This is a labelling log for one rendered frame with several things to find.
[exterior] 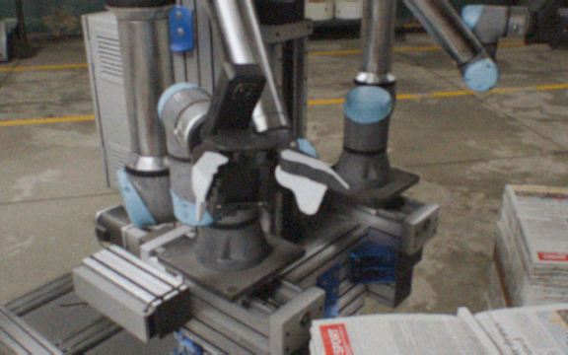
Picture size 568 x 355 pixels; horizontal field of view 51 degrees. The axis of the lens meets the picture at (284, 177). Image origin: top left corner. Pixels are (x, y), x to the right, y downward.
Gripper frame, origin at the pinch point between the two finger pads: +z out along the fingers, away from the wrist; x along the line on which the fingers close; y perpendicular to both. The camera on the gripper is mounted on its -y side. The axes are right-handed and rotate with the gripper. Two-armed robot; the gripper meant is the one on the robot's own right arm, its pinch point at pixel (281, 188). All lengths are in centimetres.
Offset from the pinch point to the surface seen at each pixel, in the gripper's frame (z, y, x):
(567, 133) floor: -237, 79, -339
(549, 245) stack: -30, 30, -80
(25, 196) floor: -285, 127, 14
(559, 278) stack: -24, 35, -77
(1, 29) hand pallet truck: -635, 96, 22
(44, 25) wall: -708, 101, -25
